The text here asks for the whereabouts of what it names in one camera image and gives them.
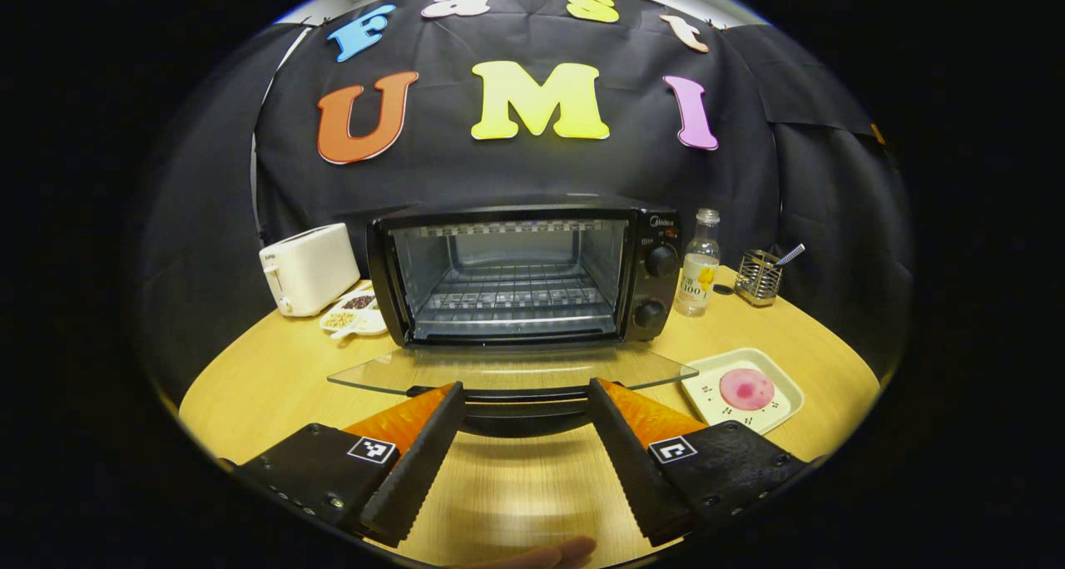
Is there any black electric oven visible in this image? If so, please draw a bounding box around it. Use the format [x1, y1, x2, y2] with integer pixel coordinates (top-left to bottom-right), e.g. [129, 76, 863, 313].
[327, 193, 700, 438]

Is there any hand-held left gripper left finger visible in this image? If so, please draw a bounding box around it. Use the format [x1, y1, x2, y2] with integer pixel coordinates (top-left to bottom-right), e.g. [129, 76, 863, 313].
[237, 381, 467, 547]

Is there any metal wire oven rack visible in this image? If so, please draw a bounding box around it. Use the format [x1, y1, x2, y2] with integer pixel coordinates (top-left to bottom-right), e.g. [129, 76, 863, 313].
[414, 261, 621, 337]

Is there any white divided snack dish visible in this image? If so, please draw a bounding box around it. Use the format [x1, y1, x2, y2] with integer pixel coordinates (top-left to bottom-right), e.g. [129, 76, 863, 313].
[319, 286, 389, 340]

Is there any white toaster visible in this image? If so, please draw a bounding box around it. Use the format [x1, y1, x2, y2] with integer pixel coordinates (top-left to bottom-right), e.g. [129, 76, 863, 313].
[259, 223, 362, 318]

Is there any white square plate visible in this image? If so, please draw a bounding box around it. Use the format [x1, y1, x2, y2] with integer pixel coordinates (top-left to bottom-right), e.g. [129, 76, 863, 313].
[680, 348, 805, 436]

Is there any black backdrop cloth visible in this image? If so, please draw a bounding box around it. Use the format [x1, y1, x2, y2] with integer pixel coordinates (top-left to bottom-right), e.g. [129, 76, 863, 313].
[137, 0, 916, 387]

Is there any pink round cake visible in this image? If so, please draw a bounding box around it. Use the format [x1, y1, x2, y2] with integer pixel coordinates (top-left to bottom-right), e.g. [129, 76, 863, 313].
[719, 368, 776, 412]

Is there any metal wire utensil holder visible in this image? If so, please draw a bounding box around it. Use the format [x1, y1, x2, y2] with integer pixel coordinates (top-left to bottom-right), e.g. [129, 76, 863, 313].
[735, 250, 785, 307]

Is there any clear glass bottle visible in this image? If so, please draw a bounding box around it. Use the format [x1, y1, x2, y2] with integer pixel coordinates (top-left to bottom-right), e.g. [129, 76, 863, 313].
[674, 209, 721, 318]

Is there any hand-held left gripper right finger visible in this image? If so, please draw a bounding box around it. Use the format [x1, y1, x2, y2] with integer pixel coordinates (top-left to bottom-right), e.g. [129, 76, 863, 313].
[587, 378, 810, 547]

